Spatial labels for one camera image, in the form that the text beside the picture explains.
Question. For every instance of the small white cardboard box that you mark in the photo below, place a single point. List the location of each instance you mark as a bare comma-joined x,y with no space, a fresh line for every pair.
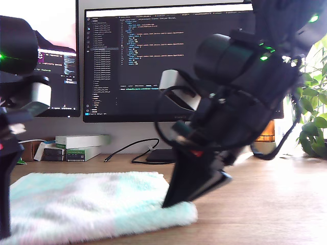
38,153

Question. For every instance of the black monitor stand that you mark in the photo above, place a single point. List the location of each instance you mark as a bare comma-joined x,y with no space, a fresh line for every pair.
161,155

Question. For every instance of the amber glass jar pale base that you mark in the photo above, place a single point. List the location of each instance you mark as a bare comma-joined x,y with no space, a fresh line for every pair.
269,132

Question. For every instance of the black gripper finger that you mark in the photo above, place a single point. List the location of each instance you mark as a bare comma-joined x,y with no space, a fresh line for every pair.
189,173
217,185
7,178

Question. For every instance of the black monitor showing code editor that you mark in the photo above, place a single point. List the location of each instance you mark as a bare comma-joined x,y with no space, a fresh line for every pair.
115,63

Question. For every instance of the white box green label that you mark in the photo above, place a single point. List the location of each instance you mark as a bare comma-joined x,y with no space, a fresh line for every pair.
76,154

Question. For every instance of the black monitor showing terminal windows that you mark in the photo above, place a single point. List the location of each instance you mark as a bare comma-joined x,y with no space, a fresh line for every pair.
64,97

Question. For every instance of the long white box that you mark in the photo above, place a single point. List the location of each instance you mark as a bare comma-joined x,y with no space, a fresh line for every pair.
81,141

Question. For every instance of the mint and pink tea towel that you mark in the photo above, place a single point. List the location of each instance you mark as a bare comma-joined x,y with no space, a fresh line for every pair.
102,209

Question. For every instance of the green leafy houseplant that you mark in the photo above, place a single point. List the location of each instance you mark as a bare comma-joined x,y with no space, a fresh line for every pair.
311,137

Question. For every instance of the brown cardboard box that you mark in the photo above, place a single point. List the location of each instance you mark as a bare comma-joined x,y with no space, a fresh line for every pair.
29,151

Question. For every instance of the small dark box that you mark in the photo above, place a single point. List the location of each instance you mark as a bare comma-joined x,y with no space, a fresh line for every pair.
52,154

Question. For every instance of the green plastic packet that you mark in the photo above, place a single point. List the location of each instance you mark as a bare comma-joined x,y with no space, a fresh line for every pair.
22,161

